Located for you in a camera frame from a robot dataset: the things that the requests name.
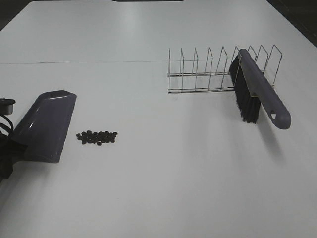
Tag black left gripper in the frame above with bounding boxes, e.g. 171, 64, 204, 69
0, 137, 27, 182

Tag purple plastic dustpan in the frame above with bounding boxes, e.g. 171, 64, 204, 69
12, 90, 77, 163

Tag purple hand brush black bristles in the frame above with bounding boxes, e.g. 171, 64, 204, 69
229, 49, 291, 130

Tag pile of coffee beans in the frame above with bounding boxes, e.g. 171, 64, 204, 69
76, 130, 118, 146

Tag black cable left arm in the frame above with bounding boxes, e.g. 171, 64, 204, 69
0, 114, 15, 139

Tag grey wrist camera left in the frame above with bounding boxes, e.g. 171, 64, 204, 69
0, 98, 16, 116

